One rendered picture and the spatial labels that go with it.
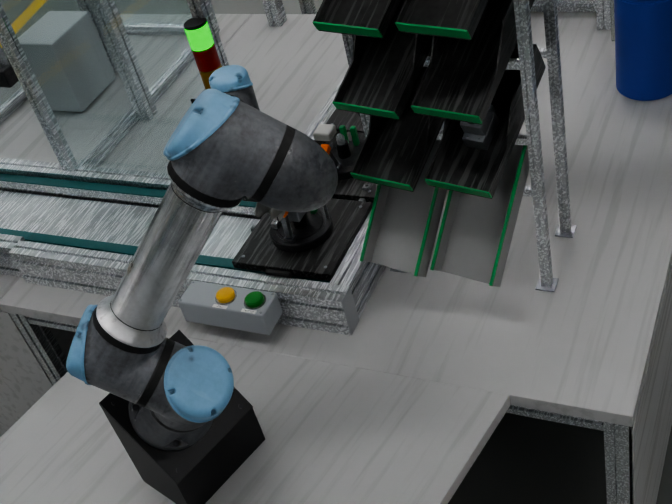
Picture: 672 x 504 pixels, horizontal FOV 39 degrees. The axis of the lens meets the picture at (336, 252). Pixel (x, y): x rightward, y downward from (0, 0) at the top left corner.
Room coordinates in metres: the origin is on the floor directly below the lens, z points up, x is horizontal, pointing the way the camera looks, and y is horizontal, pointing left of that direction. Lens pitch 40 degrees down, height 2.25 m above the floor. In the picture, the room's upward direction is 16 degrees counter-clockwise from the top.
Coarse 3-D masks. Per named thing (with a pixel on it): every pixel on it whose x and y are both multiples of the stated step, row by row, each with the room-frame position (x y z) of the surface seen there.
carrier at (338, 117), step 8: (336, 112) 2.08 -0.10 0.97; (344, 112) 2.07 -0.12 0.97; (352, 112) 2.06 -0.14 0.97; (328, 120) 2.06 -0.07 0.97; (336, 120) 2.05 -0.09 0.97; (344, 120) 2.04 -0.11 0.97; (352, 120) 2.03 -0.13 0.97; (360, 120) 2.02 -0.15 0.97; (336, 128) 2.01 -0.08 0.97; (360, 128) 1.98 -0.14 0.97
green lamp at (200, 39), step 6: (186, 30) 1.84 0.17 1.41; (192, 30) 1.83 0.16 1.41; (198, 30) 1.82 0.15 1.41; (204, 30) 1.83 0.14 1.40; (192, 36) 1.83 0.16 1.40; (198, 36) 1.82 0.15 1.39; (204, 36) 1.83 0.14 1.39; (210, 36) 1.84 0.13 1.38; (192, 42) 1.83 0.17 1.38; (198, 42) 1.82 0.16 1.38; (204, 42) 1.82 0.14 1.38; (210, 42) 1.83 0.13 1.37; (192, 48) 1.83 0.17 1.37; (198, 48) 1.82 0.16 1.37; (204, 48) 1.82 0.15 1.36
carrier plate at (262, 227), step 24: (264, 216) 1.74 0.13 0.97; (336, 216) 1.66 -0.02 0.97; (360, 216) 1.64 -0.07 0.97; (264, 240) 1.65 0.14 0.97; (336, 240) 1.58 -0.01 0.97; (240, 264) 1.60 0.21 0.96; (264, 264) 1.57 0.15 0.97; (288, 264) 1.55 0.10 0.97; (312, 264) 1.53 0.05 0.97; (336, 264) 1.51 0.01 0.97
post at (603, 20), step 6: (600, 0) 2.30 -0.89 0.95; (606, 0) 2.29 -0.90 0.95; (600, 6) 2.30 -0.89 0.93; (606, 6) 2.29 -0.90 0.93; (600, 12) 2.30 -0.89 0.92; (606, 12) 2.29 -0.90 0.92; (600, 18) 2.30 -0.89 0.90; (606, 18) 2.29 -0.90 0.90; (600, 24) 2.30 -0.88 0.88; (606, 24) 2.29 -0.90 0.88
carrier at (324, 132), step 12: (324, 132) 1.98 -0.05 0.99; (336, 132) 1.99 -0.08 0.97; (348, 132) 1.98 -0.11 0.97; (336, 144) 1.86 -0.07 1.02; (348, 144) 1.90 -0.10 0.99; (360, 144) 1.89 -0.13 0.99; (336, 156) 1.86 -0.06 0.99; (348, 156) 1.85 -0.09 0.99; (348, 168) 1.80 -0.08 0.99; (348, 180) 1.78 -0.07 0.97; (360, 180) 1.77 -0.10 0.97; (336, 192) 1.75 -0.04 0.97; (348, 192) 1.74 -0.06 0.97; (360, 192) 1.73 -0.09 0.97; (372, 192) 1.71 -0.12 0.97
